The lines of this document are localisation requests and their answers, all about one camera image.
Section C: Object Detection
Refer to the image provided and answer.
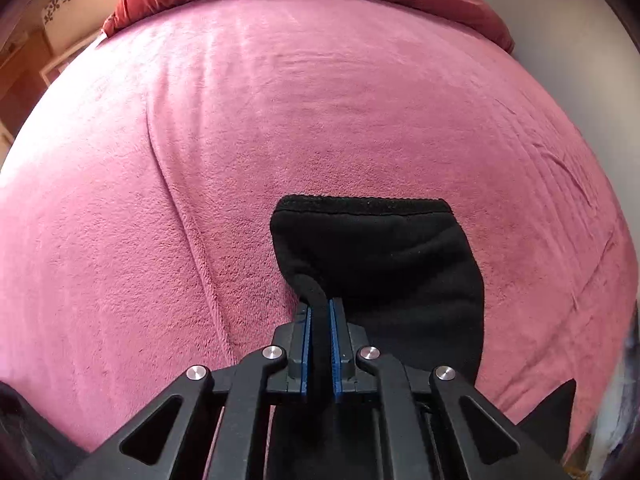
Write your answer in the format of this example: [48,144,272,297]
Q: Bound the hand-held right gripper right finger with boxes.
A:
[327,297,568,480]

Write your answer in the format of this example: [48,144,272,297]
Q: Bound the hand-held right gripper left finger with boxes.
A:
[65,301,313,480]

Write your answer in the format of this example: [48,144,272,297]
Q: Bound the black pants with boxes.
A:
[269,194,577,480]

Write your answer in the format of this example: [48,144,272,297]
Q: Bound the pink fleece blanket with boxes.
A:
[0,0,640,466]

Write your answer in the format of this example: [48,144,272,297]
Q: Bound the floral patterned white panel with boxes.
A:
[42,0,76,26]

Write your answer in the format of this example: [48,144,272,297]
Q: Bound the white bed frame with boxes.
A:
[39,35,107,88]

